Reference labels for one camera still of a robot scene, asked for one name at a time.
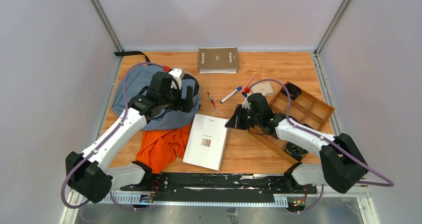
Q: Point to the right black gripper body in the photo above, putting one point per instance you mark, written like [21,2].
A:
[254,119]

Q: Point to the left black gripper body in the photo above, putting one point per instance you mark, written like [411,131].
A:
[179,99]

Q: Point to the white book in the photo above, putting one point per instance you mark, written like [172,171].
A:
[206,142]

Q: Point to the blue grey backpack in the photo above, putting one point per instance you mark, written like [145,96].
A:
[140,91]

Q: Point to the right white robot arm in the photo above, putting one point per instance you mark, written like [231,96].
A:
[341,163]

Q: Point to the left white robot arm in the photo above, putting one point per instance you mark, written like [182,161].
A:
[88,172]

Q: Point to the red pen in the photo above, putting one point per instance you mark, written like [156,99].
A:
[212,102]

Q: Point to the beige wallet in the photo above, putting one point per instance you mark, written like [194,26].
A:
[265,88]

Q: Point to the blue capped white marker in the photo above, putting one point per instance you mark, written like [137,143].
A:
[231,94]

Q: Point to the pink pen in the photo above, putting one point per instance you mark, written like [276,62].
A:
[247,84]

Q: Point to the wooden compartment tray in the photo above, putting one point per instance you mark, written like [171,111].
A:
[306,109]

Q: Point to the orange cloth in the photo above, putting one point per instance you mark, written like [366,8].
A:
[159,148]

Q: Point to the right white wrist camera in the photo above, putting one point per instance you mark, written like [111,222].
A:
[245,103]

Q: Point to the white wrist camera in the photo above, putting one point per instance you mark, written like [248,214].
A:
[177,74]
[245,103]

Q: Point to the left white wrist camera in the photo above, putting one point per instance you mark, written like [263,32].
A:
[177,74]

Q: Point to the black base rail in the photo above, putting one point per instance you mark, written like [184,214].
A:
[220,188]

